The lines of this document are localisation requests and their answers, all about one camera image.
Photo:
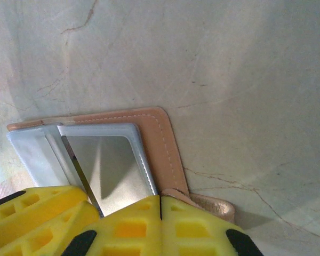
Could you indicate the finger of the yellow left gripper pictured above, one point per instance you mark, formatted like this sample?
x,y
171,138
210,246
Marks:
x,y
42,240
29,208

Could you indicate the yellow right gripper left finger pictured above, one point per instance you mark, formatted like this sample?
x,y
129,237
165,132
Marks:
x,y
128,234

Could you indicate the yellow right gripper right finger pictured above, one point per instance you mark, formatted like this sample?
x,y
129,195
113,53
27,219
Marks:
x,y
197,234

